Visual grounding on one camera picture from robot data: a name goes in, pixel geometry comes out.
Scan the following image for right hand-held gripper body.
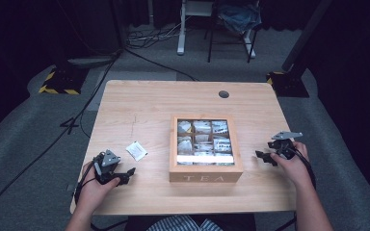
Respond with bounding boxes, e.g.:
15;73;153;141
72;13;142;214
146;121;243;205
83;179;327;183
267;130;304;161

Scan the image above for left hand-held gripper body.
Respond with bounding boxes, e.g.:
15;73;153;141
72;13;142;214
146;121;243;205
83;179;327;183
92;148;122;186

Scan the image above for white tea bag sachet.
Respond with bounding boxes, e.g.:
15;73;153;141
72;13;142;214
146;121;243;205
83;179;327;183
125;141;149;163

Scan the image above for wooden tea box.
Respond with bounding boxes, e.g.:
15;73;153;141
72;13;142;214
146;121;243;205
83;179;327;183
169;115;244;184

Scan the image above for person's right hand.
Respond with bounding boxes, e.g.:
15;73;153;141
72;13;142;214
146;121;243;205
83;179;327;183
269;141;311;189

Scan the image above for person's left hand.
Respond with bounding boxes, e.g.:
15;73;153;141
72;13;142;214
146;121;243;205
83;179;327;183
76;161;121;211

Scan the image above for group of tea bags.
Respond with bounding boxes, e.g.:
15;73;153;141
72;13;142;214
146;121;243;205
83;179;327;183
176;119;235;167

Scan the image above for black stand with striped base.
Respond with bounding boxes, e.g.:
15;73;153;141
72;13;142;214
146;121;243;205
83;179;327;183
265;0;333;99
38;0;91;96

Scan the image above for person's striped shorts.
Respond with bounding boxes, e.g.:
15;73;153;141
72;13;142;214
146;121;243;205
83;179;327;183
145;215;225;231

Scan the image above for black metal chair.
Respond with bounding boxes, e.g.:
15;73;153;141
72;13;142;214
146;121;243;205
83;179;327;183
203;0;264;64

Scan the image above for blue cloth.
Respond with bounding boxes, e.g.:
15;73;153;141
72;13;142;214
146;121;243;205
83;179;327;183
217;2;263;35

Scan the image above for white desk leg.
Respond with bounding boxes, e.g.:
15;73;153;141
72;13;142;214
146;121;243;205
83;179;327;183
176;0;217;57

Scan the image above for left hand-held gripper cable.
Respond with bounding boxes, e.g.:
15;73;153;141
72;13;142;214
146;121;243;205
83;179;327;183
73;159;98;206

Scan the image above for hand-held gripper cable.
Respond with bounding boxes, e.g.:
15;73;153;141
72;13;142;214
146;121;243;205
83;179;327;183
73;159;98;206
293;147;318;191

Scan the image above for right hand-held gripper cable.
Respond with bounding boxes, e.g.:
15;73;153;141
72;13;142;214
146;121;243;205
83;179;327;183
293;147;318;191

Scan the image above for long black floor cable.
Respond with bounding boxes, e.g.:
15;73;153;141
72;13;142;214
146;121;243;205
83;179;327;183
0;52;121;227

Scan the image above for bundle of floor cables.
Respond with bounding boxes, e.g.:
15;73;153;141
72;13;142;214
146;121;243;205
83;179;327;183
125;23;182;50

